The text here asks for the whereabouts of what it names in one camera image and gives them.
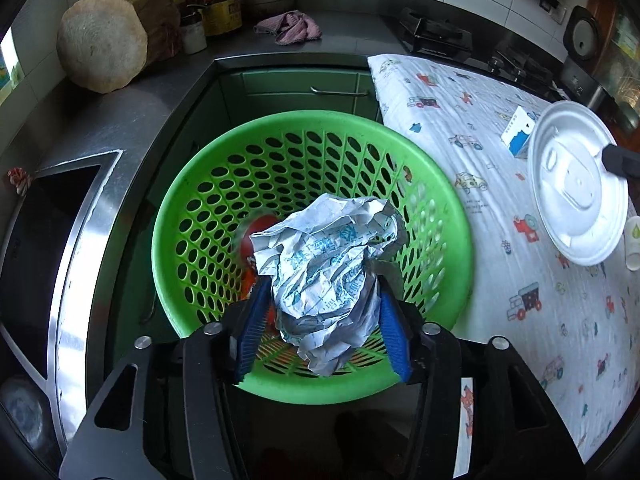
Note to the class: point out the green plastic mesh basket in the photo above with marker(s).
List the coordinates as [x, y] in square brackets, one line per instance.
[200, 170]

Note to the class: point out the red white cloth knot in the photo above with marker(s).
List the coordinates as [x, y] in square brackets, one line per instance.
[19, 181]

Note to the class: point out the printed cartoon car cloth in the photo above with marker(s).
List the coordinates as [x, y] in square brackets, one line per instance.
[500, 240]

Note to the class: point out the small white cup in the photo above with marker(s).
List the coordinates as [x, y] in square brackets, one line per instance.
[632, 245]

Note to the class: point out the small white jar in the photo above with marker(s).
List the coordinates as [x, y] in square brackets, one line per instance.
[193, 37]

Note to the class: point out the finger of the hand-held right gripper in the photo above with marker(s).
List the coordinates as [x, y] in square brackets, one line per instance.
[622, 160]

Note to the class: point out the red cola can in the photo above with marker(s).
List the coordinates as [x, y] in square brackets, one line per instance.
[260, 227]

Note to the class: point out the dark round bowl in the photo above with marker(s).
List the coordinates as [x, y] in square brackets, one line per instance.
[22, 410]

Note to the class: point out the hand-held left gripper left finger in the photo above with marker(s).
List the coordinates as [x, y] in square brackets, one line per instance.
[250, 330]

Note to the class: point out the steel kitchen sink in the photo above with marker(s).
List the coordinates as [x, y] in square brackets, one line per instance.
[45, 260]

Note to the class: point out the round wooden chopping block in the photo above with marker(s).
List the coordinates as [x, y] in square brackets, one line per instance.
[100, 45]

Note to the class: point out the black gas stove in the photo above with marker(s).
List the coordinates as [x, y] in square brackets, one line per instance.
[440, 35]

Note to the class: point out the pink dish rag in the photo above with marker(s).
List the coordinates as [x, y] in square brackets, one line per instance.
[292, 27]

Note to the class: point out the white blue milk carton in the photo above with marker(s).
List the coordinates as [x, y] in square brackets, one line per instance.
[520, 132]

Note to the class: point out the silver foil wrapper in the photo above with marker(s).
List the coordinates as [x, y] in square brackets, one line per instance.
[320, 280]

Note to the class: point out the white plastic lid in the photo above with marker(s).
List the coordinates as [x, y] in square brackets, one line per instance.
[575, 185]

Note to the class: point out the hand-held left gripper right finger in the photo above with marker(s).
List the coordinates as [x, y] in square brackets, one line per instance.
[397, 330]

